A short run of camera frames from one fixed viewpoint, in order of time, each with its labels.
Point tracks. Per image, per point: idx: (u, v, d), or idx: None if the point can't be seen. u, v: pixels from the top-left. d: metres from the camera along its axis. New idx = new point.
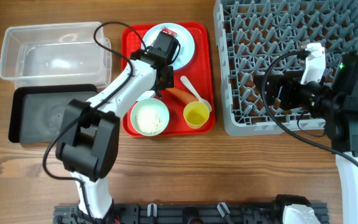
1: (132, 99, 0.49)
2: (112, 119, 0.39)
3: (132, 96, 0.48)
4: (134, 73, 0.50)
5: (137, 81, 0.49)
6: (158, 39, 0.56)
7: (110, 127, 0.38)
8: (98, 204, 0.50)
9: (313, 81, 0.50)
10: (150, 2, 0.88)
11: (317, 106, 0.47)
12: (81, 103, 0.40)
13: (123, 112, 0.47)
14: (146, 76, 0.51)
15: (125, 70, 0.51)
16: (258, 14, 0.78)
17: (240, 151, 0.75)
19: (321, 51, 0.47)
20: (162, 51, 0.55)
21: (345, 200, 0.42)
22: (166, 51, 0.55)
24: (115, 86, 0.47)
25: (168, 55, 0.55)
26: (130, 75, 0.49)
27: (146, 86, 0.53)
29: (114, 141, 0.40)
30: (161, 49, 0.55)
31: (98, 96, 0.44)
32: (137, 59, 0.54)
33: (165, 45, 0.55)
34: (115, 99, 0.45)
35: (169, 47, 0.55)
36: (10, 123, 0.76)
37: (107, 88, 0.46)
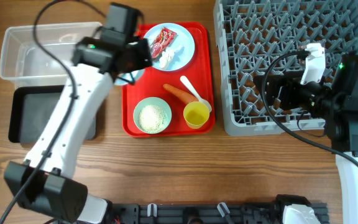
1: (83, 124, 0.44)
2: (55, 180, 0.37)
3: (83, 122, 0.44)
4: (77, 92, 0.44)
5: (81, 105, 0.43)
6: (111, 17, 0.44)
7: (56, 188, 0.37)
8: (91, 214, 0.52)
9: (313, 81, 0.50)
10: (150, 2, 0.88)
11: (317, 106, 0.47)
12: (20, 167, 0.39)
13: (76, 144, 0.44)
14: (95, 92, 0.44)
15: (68, 88, 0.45)
16: (258, 14, 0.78)
17: (240, 151, 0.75)
19: (321, 51, 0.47)
20: (117, 32, 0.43)
21: (345, 200, 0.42)
22: (122, 30, 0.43)
24: (57, 126, 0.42)
25: (127, 36, 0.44)
26: (73, 99, 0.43)
27: (104, 93, 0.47)
29: (71, 191, 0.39)
30: (115, 29, 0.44)
31: (38, 145, 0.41)
32: (84, 52, 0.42)
33: (121, 24, 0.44)
34: (59, 142, 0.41)
35: (128, 25, 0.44)
36: (10, 122, 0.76)
37: (47, 129, 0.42)
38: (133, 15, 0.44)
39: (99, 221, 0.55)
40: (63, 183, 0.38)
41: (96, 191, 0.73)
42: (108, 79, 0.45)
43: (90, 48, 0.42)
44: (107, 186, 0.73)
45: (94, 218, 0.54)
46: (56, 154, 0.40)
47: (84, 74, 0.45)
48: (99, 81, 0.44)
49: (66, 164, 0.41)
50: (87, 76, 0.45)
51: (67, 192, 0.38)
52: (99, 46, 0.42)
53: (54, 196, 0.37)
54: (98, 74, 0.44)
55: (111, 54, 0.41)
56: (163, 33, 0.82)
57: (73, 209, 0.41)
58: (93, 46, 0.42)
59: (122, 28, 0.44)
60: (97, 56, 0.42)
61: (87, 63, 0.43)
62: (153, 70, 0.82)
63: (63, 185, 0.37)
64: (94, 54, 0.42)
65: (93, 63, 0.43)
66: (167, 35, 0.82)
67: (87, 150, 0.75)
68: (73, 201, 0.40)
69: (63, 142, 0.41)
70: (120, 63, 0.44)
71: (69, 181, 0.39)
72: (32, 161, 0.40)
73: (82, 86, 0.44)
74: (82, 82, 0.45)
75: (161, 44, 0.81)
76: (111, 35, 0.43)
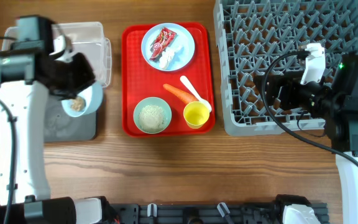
1: (36, 139, 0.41)
2: (31, 205, 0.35)
3: (36, 137, 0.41)
4: (13, 114, 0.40)
5: (23, 122, 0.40)
6: (20, 32, 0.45)
7: (37, 212, 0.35)
8: (89, 216, 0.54)
9: (314, 81, 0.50)
10: (150, 2, 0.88)
11: (317, 106, 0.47)
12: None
13: (40, 162, 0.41)
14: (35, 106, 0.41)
15: (3, 116, 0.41)
16: (258, 14, 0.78)
17: (240, 151, 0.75)
19: (322, 51, 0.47)
20: (33, 41, 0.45)
21: (346, 200, 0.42)
22: (37, 38, 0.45)
24: (7, 157, 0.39)
25: (44, 42, 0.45)
26: (11, 122, 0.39)
27: (43, 104, 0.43)
29: (55, 208, 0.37)
30: (30, 39, 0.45)
31: (1, 184, 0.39)
32: (6, 67, 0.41)
33: (35, 35, 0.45)
34: (20, 172, 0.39)
35: (41, 32, 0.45)
36: None
37: (0, 164, 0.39)
38: (44, 24, 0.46)
39: (99, 218, 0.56)
40: (41, 205, 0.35)
41: (96, 191, 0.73)
42: (41, 86, 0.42)
43: (6, 61, 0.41)
44: (107, 186, 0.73)
45: (94, 218, 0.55)
46: (22, 183, 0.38)
47: (16, 93, 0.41)
48: (31, 93, 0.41)
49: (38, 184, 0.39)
50: (16, 92, 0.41)
51: (51, 211, 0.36)
52: (15, 55, 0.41)
53: (37, 221, 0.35)
54: (27, 87, 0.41)
55: (33, 53, 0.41)
56: (163, 33, 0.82)
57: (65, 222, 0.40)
58: (8, 59, 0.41)
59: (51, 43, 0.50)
60: (17, 65, 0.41)
61: (10, 79, 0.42)
62: (153, 70, 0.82)
63: (43, 208, 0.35)
64: (13, 63, 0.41)
65: (16, 74, 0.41)
66: (167, 35, 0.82)
67: (87, 150, 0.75)
68: (60, 219, 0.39)
69: (23, 168, 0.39)
70: (46, 65, 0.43)
71: (49, 202, 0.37)
72: (1, 200, 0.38)
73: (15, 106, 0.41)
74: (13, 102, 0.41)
75: (160, 44, 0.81)
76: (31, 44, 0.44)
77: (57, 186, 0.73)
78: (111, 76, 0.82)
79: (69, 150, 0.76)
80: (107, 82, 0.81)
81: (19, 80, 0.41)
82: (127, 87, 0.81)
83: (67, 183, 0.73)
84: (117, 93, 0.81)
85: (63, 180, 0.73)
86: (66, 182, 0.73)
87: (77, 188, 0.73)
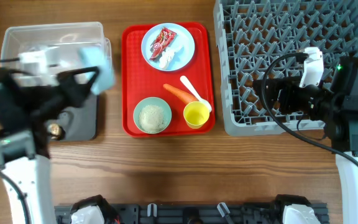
1: (49, 218, 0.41)
2: None
3: (48, 211, 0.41)
4: (22, 190, 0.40)
5: (35, 201, 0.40)
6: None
7: None
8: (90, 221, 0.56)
9: (311, 84, 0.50)
10: (150, 2, 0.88)
11: (317, 109, 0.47)
12: None
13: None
14: (37, 173, 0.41)
15: (11, 192, 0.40)
16: (258, 14, 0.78)
17: (240, 151, 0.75)
19: (320, 55, 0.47)
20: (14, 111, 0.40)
21: (346, 201, 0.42)
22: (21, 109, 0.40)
24: (23, 223, 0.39)
25: (24, 106, 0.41)
26: (21, 198, 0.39)
27: (45, 173, 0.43)
29: None
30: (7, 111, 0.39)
31: None
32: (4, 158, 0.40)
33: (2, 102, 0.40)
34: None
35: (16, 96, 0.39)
36: None
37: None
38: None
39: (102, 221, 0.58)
40: None
41: (96, 190, 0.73)
42: (43, 163, 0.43)
43: (5, 143, 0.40)
44: (107, 186, 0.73)
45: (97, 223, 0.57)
46: None
47: (20, 170, 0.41)
48: (36, 165, 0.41)
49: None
50: (20, 167, 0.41)
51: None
52: (12, 134, 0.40)
53: None
54: (30, 162, 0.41)
55: (29, 131, 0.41)
56: (163, 33, 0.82)
57: None
58: (7, 140, 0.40)
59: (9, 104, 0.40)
60: (16, 143, 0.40)
61: (14, 157, 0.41)
62: (153, 70, 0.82)
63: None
64: (10, 157, 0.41)
65: (18, 158, 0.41)
66: (167, 35, 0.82)
67: (87, 150, 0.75)
68: None
69: None
70: (41, 111, 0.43)
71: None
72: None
73: (22, 181, 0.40)
74: (18, 178, 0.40)
75: (160, 44, 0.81)
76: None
77: (57, 187, 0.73)
78: None
79: (69, 150, 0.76)
80: None
81: (21, 158, 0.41)
82: (127, 87, 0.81)
83: (66, 184, 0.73)
84: (117, 93, 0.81)
85: (63, 180, 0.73)
86: (66, 182, 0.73)
87: (77, 188, 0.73)
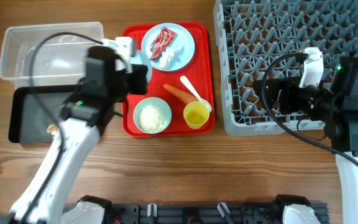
1: (64, 188, 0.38)
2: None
3: (67, 180, 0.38)
4: (66, 144, 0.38)
5: (68, 160, 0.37)
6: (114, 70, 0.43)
7: None
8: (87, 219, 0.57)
9: (311, 84, 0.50)
10: (150, 2, 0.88)
11: (317, 109, 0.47)
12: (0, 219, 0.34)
13: (63, 198, 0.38)
14: (85, 140, 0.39)
15: (56, 142, 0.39)
16: (258, 14, 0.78)
17: (240, 151, 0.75)
19: (319, 55, 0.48)
20: (97, 85, 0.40)
21: (346, 201, 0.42)
22: (102, 84, 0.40)
24: (44, 175, 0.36)
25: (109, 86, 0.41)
26: (60, 150, 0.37)
27: (91, 144, 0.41)
29: None
30: (96, 82, 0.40)
31: (24, 195, 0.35)
32: (68, 119, 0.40)
33: (100, 76, 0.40)
34: (45, 197, 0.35)
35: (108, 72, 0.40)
36: (10, 122, 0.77)
37: (35, 178, 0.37)
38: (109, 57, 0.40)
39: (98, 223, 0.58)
40: None
41: (96, 190, 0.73)
42: (94, 134, 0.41)
43: (78, 106, 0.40)
44: (107, 186, 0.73)
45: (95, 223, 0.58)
46: (43, 205, 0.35)
47: (74, 128, 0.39)
48: (87, 135, 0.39)
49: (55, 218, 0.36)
50: (77, 129, 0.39)
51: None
52: (86, 102, 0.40)
53: None
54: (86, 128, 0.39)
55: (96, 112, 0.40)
56: (163, 33, 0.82)
57: None
58: (80, 103, 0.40)
59: (102, 81, 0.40)
60: (84, 114, 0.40)
61: (75, 118, 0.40)
62: (153, 70, 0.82)
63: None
64: (76, 116, 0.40)
65: (78, 122, 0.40)
66: (167, 35, 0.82)
67: None
68: None
69: (50, 193, 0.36)
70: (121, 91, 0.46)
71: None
72: (17, 211, 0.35)
73: (71, 138, 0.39)
74: (71, 134, 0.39)
75: (160, 44, 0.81)
76: (87, 86, 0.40)
77: None
78: None
79: None
80: None
81: (81, 124, 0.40)
82: None
83: None
84: None
85: None
86: None
87: (77, 188, 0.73)
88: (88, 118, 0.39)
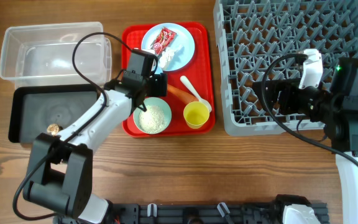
1: (100, 134, 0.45)
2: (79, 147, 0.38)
3: (102, 132, 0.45)
4: (108, 101, 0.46)
5: (109, 112, 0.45)
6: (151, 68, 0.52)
7: (80, 159, 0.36)
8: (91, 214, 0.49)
9: (311, 86, 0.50)
10: (150, 2, 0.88)
11: (317, 110, 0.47)
12: (49, 137, 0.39)
13: (95, 145, 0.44)
14: (122, 106, 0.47)
15: (99, 100, 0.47)
16: (258, 14, 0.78)
17: (240, 151, 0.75)
19: (319, 56, 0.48)
20: (137, 74, 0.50)
21: (346, 201, 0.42)
22: (141, 73, 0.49)
24: (87, 118, 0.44)
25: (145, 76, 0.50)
26: (104, 105, 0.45)
27: (124, 113, 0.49)
29: (86, 177, 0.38)
30: (135, 72, 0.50)
31: (68, 128, 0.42)
32: (111, 89, 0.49)
33: (140, 67, 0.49)
34: (86, 132, 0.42)
35: (146, 66, 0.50)
36: (10, 123, 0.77)
37: (79, 119, 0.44)
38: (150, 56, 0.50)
39: (99, 221, 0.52)
40: (86, 155, 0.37)
41: (96, 190, 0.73)
42: (127, 106, 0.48)
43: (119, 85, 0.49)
44: (108, 186, 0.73)
45: (94, 218, 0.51)
46: (84, 137, 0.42)
47: (115, 94, 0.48)
48: (125, 102, 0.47)
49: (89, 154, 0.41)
50: (116, 96, 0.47)
51: (85, 172, 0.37)
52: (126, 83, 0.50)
53: (74, 167, 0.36)
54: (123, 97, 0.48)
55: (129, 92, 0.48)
56: (163, 33, 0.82)
57: (82, 196, 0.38)
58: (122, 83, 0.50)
59: (141, 71, 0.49)
60: (122, 91, 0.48)
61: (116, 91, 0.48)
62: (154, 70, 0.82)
63: (85, 158, 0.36)
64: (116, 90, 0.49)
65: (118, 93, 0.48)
66: (167, 35, 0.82)
67: None
68: (86, 180, 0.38)
69: (90, 129, 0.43)
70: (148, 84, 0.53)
71: (91, 158, 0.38)
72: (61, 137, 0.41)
73: (113, 99, 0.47)
74: (113, 97, 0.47)
75: (160, 43, 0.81)
76: (127, 75, 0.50)
77: None
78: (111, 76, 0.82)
79: None
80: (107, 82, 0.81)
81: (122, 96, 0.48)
82: None
83: None
84: None
85: None
86: None
87: None
88: (126, 94, 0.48)
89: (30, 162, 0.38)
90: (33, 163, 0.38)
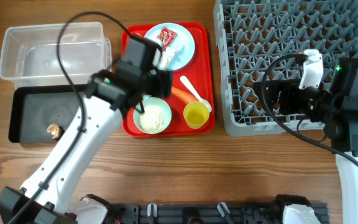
1: (79, 167, 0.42)
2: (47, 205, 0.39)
3: (80, 165, 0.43)
4: (84, 126, 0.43)
5: (85, 142, 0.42)
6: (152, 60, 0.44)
7: (48, 221, 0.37)
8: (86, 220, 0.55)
9: (311, 86, 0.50)
10: (150, 2, 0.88)
11: (317, 110, 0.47)
12: (15, 193, 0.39)
13: (74, 180, 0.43)
14: (104, 125, 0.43)
15: (76, 120, 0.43)
16: (258, 14, 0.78)
17: (240, 151, 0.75)
19: (319, 56, 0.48)
20: (134, 66, 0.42)
21: (345, 201, 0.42)
22: (138, 66, 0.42)
24: (60, 154, 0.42)
25: (143, 71, 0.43)
26: (79, 132, 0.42)
27: (109, 127, 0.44)
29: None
30: (132, 64, 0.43)
31: (38, 173, 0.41)
32: (95, 95, 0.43)
33: (138, 58, 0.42)
34: (56, 178, 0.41)
35: (146, 58, 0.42)
36: (11, 122, 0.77)
37: (50, 158, 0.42)
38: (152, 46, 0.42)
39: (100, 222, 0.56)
40: (53, 219, 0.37)
41: (96, 191, 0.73)
42: (115, 118, 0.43)
43: (106, 83, 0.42)
44: (108, 186, 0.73)
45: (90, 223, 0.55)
46: (54, 186, 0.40)
47: (96, 107, 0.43)
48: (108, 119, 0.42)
49: (63, 200, 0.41)
50: (99, 110, 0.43)
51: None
52: (116, 81, 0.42)
53: None
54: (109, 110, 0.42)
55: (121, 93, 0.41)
56: (163, 33, 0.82)
57: None
58: (109, 81, 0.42)
59: (139, 63, 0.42)
60: (111, 93, 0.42)
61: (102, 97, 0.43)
62: None
63: (52, 220, 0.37)
64: (102, 96, 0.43)
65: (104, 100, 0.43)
66: (167, 35, 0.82)
67: None
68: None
69: (59, 177, 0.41)
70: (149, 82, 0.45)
71: (59, 214, 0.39)
72: (30, 186, 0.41)
73: (91, 121, 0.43)
74: (92, 115, 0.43)
75: (161, 44, 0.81)
76: (123, 68, 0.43)
77: None
78: None
79: None
80: None
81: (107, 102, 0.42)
82: None
83: None
84: None
85: None
86: None
87: (77, 188, 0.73)
88: (115, 97, 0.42)
89: (2, 214, 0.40)
90: (4, 215, 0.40)
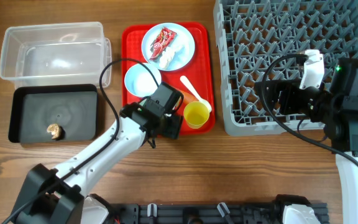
1: (104, 168, 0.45)
2: (71, 188, 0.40)
3: (105, 166, 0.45)
4: (118, 134, 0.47)
5: (117, 146, 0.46)
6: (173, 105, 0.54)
7: (69, 205, 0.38)
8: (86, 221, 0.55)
9: (312, 87, 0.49)
10: (150, 2, 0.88)
11: (317, 110, 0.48)
12: (45, 172, 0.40)
13: (96, 180, 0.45)
14: (133, 139, 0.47)
15: (110, 129, 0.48)
16: (258, 14, 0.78)
17: (240, 151, 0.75)
19: (320, 56, 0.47)
20: (160, 106, 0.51)
21: (345, 201, 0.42)
22: (163, 106, 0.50)
24: (93, 150, 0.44)
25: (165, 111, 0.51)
26: (113, 137, 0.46)
27: (134, 146, 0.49)
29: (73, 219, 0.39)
30: (159, 102, 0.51)
31: (69, 162, 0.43)
32: (128, 116, 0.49)
33: (165, 100, 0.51)
34: (86, 168, 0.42)
35: (171, 102, 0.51)
36: (10, 123, 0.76)
37: (82, 152, 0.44)
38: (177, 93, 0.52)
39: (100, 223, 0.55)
40: (76, 203, 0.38)
41: (96, 190, 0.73)
42: (139, 139, 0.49)
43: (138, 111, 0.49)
44: (108, 186, 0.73)
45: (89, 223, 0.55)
46: (82, 175, 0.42)
47: (129, 124, 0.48)
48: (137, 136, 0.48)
49: (86, 190, 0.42)
50: (132, 127, 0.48)
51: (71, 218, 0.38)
52: (146, 112, 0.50)
53: (61, 212, 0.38)
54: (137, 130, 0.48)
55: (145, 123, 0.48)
56: (163, 33, 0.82)
57: None
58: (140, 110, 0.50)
59: (164, 104, 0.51)
60: (141, 119, 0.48)
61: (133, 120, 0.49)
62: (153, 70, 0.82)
63: (74, 205, 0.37)
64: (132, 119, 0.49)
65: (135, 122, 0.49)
66: (167, 35, 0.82)
67: None
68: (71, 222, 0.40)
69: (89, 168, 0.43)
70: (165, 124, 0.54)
71: (81, 204, 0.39)
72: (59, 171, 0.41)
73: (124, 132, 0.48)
74: (125, 129, 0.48)
75: (160, 43, 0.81)
76: (151, 104, 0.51)
77: None
78: (111, 76, 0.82)
79: (69, 150, 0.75)
80: (107, 83, 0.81)
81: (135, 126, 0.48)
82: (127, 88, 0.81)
83: None
84: (117, 93, 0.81)
85: None
86: None
87: None
88: (142, 124, 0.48)
89: (22, 190, 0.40)
90: (23, 191, 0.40)
